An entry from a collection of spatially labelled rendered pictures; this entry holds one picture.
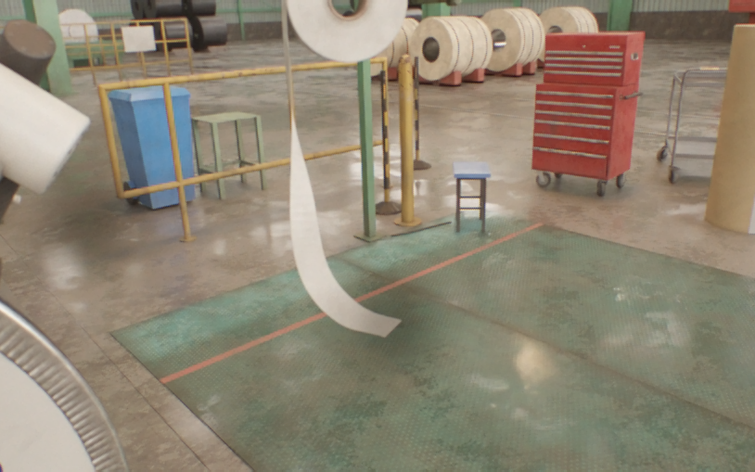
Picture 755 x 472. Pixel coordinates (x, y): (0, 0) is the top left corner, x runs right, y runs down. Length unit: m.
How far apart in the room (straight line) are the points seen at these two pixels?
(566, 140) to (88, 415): 4.60
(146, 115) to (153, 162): 0.37
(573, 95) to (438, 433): 3.38
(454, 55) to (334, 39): 11.75
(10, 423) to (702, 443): 2.13
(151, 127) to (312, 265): 4.26
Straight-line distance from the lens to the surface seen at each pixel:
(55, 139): 0.46
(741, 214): 4.68
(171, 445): 2.44
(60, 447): 1.00
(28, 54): 0.50
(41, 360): 0.93
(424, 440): 2.30
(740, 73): 4.58
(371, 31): 0.85
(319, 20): 0.83
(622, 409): 2.57
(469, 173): 4.11
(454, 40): 12.59
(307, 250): 0.86
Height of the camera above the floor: 1.43
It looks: 20 degrees down
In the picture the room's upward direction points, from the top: 2 degrees counter-clockwise
